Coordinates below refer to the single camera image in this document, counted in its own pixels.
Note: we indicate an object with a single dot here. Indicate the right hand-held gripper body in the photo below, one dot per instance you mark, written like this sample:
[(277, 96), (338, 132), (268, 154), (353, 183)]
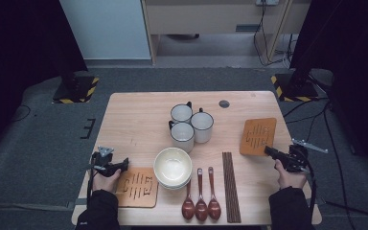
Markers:
[(297, 159)]

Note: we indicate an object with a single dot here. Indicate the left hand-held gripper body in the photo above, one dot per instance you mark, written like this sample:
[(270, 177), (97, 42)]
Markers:
[(102, 164)]

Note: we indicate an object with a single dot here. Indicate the slotted wooden trivet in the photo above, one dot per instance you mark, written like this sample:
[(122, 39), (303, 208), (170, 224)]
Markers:
[(150, 201), (249, 150)]

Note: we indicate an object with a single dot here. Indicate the row of dark chopsticks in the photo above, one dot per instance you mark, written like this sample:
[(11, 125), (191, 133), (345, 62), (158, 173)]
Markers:
[(231, 191)]

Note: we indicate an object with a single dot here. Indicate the brown wooden spoon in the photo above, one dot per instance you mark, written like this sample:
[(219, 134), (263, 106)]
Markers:
[(188, 209), (214, 209), (201, 211)]

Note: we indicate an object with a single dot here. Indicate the person's left hand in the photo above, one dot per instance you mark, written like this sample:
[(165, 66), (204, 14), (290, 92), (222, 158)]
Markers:
[(103, 184)]

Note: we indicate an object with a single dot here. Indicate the person's right hand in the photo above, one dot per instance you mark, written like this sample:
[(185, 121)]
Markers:
[(292, 181)]

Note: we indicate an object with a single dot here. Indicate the black stand base striped edge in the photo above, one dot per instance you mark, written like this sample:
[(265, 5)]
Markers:
[(76, 91), (295, 89)]

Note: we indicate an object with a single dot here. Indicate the white black-rimmed mug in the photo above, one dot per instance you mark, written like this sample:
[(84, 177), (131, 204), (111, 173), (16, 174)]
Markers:
[(181, 112), (182, 132), (202, 123)]

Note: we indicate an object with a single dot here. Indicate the black curtain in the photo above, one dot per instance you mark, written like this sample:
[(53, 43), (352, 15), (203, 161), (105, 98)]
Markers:
[(357, 48), (19, 48)]

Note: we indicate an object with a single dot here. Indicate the white power strip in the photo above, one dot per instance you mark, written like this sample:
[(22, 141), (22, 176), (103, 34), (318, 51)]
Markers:
[(268, 2)]

